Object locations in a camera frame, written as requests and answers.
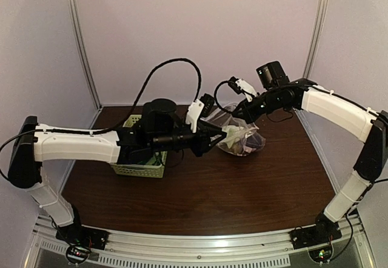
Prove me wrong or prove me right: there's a clear zip top bag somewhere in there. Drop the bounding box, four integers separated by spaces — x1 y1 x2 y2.
204 108 266 156

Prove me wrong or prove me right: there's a green plastic basket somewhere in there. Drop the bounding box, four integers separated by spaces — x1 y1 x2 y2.
112 115 167 179

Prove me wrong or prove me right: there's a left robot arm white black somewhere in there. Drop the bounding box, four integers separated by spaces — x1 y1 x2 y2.
7 98 227 229

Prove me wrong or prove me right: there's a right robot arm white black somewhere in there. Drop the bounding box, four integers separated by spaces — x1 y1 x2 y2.
227 61 387 240

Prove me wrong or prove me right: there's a pale green fake cabbage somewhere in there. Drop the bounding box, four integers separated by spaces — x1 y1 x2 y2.
219 126 241 154

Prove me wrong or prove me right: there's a purple spotted fake eggplant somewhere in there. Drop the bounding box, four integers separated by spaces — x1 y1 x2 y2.
241 133 266 156

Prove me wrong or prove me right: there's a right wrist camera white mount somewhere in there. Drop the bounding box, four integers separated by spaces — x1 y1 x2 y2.
227 76 258 102

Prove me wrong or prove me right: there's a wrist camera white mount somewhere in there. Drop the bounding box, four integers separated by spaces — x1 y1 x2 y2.
185 93 215 133
227 76 258 102

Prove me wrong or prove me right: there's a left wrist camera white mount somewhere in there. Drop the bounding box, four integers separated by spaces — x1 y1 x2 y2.
185 93 215 133

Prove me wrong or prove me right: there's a right black camera cable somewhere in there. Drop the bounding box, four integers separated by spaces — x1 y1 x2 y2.
213 79 240 114

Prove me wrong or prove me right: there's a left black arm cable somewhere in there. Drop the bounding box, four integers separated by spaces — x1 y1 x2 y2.
87 56 203 135

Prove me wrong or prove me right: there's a right aluminium frame post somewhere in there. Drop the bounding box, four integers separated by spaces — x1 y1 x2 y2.
303 0 329 79

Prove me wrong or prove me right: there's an aluminium frame post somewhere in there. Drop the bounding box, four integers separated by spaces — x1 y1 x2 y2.
68 0 102 110
303 0 329 79

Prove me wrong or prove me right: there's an aluminium front rail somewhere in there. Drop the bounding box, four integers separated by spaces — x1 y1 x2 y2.
30 215 373 267

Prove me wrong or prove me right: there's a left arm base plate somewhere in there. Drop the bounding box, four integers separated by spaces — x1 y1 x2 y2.
55 226 109 250

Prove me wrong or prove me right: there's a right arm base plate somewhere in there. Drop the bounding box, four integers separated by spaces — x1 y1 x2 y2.
289 223 342 249

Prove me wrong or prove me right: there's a left aluminium frame post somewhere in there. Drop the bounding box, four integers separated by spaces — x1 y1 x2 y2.
68 0 102 110

